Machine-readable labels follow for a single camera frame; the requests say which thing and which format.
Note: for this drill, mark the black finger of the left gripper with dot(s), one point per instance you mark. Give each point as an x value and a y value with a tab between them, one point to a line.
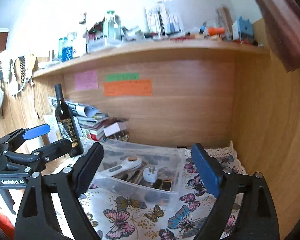
54	150

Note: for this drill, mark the black and amber lighter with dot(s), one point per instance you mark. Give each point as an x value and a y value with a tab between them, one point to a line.
166	185

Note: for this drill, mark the clear plastic storage box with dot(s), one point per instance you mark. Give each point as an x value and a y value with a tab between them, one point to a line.
130	184

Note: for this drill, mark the pink sticky note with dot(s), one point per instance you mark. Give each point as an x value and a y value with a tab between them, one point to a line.
86	80

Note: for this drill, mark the wooden shelf board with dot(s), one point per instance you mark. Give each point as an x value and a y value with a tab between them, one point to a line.
154	51

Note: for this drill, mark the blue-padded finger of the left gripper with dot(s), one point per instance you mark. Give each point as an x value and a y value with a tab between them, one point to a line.
37	131

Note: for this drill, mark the green paper note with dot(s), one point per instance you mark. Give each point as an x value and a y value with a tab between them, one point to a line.
122	77

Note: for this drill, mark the butterfly print lace tablecloth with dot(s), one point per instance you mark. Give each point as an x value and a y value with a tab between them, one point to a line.
113	217

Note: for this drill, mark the white card behind bottle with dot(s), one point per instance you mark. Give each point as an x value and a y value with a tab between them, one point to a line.
54	133

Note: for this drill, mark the stack of books and magazines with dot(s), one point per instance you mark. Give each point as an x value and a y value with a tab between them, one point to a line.
90	122

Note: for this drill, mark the small white box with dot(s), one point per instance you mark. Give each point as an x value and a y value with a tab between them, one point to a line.
114	128

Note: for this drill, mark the orange paper note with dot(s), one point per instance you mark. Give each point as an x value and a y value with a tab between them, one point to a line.
141	87

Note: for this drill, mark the white rotary cutter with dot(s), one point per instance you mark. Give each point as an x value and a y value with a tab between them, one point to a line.
128	164

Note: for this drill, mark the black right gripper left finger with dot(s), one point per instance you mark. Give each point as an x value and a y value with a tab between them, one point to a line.
36	218

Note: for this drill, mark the dark wine bottle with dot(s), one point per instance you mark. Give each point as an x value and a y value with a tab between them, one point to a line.
66	123

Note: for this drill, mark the white plug adapter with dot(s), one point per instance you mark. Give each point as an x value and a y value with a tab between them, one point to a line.
150	174

